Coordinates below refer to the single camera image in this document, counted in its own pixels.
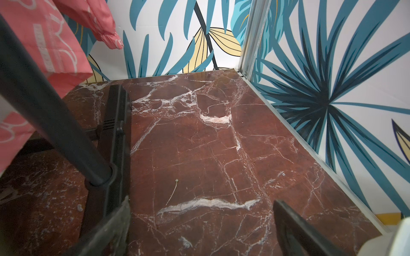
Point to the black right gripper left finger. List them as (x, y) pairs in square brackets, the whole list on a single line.
[(109, 237)]

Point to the black clothes rack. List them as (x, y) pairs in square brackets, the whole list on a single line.
[(106, 166)]

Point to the pink hooded jacket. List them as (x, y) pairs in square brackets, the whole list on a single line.
[(43, 31)]

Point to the white plastic tray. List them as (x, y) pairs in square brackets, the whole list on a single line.
[(396, 243)]

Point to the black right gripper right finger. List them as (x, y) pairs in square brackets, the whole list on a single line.
[(296, 237)]

